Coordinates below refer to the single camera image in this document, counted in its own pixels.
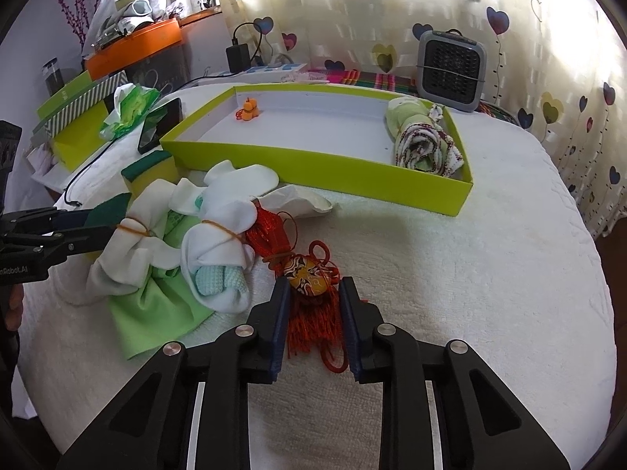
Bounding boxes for heart print curtain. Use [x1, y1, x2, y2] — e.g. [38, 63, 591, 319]
[214, 0, 627, 242]

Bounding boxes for black phone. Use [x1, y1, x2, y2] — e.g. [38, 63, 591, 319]
[138, 97, 185, 155]

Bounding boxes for clear plastic packets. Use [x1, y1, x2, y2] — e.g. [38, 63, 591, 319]
[281, 69, 330, 84]

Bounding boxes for white red-checked towel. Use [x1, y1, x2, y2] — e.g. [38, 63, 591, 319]
[392, 105, 465, 178]

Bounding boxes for black charging cable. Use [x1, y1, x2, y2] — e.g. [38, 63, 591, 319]
[63, 136, 120, 207]

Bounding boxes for crumpled white tissue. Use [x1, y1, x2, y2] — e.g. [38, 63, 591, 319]
[255, 183, 335, 219]

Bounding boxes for yellow green sponge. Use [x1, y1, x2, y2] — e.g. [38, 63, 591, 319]
[120, 151, 178, 193]

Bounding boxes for white sock bundle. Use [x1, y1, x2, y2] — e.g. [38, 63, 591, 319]
[181, 159, 281, 315]

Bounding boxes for black adapter cable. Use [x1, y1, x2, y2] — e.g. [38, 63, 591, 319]
[232, 21, 275, 67]

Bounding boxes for grey space heater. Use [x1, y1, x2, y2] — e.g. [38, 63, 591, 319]
[416, 29, 489, 113]

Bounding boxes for lime striped box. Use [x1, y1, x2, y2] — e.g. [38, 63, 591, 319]
[36, 69, 129, 134]

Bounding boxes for purple flower branches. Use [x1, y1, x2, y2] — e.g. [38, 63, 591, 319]
[51, 0, 95, 56]

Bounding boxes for dark jar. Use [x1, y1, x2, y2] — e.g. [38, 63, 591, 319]
[42, 58, 66, 97]

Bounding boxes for dark green scouring pad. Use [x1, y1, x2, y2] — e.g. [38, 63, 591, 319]
[85, 192, 133, 229]

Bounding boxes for lime cardboard box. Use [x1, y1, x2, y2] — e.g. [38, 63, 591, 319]
[51, 112, 117, 173]

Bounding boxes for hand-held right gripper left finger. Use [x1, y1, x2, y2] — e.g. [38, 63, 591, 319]
[56, 278, 292, 470]

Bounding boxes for rolled pale green towel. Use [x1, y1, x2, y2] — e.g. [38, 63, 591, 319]
[384, 97, 444, 142]

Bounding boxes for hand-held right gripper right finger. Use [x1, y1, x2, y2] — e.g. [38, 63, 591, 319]
[339, 277, 571, 470]

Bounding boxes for light teal knit cloth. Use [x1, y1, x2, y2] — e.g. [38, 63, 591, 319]
[192, 263, 246, 300]

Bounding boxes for orange box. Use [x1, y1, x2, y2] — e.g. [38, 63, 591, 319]
[83, 16, 183, 81]

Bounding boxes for black patterned box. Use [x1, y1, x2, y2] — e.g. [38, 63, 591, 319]
[126, 50, 193, 97]

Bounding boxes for red tassel mask charm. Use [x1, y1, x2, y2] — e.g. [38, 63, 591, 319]
[245, 208, 351, 378]

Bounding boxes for light green cloth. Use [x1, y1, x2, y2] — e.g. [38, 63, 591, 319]
[108, 210, 217, 362]

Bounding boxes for green tissue packet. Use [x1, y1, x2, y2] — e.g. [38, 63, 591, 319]
[99, 83, 162, 142]

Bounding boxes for black power adapter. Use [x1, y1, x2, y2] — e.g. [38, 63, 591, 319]
[225, 44, 252, 74]

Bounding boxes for pile of white bags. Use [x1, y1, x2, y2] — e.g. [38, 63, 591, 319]
[82, 0, 168, 54]

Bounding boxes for green-rimmed white box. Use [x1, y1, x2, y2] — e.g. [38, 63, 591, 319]
[160, 83, 475, 217]

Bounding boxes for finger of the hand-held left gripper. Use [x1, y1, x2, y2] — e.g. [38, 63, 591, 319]
[0, 228, 121, 259]
[0, 207, 99, 231]

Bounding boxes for white blue power strip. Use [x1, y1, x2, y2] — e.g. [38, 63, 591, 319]
[216, 61, 310, 85]

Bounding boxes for colourful plaid cloth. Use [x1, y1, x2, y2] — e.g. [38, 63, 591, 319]
[322, 69, 519, 124]

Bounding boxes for orange gourd charm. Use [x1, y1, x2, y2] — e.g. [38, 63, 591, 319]
[234, 98, 262, 122]

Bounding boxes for person's left hand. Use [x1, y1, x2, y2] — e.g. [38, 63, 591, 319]
[0, 284, 25, 334]

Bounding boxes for white cloth bundle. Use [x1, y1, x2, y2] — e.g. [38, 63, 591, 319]
[87, 176, 209, 305]

